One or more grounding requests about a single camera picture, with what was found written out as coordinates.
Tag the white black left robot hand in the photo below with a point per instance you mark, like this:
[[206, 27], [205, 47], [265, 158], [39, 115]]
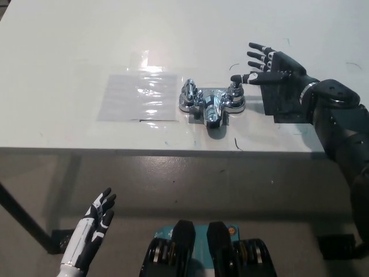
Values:
[[86, 233]]

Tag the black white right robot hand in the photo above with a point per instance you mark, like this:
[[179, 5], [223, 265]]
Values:
[[282, 72]]

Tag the chrome faucet body with spout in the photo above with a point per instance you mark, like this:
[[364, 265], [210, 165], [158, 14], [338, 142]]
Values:
[[212, 111]]

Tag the black teal robot torso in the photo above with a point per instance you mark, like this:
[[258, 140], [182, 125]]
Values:
[[207, 254]]

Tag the black tape patch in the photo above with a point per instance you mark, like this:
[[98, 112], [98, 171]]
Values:
[[281, 101]]

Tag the clear plastic sheet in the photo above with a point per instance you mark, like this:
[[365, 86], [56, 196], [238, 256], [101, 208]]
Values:
[[127, 99]]

